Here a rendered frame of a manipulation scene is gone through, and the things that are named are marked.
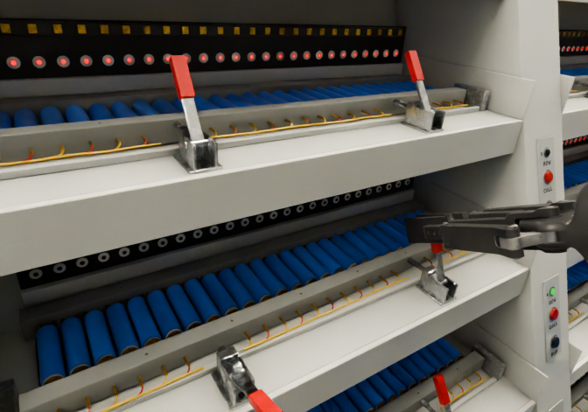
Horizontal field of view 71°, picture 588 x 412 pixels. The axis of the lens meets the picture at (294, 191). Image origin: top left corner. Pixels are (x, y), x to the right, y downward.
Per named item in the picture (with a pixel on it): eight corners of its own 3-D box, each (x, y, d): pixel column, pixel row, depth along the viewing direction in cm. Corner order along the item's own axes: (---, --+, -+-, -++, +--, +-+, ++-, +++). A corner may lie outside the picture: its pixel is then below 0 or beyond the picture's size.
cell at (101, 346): (104, 320, 42) (118, 366, 37) (85, 327, 41) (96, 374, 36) (101, 307, 41) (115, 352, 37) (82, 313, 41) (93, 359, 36)
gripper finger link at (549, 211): (570, 249, 35) (563, 254, 34) (455, 247, 45) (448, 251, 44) (562, 205, 35) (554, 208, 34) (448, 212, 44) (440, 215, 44)
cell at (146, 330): (145, 307, 44) (163, 348, 40) (128, 312, 43) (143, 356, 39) (143, 294, 44) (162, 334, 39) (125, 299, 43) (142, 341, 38)
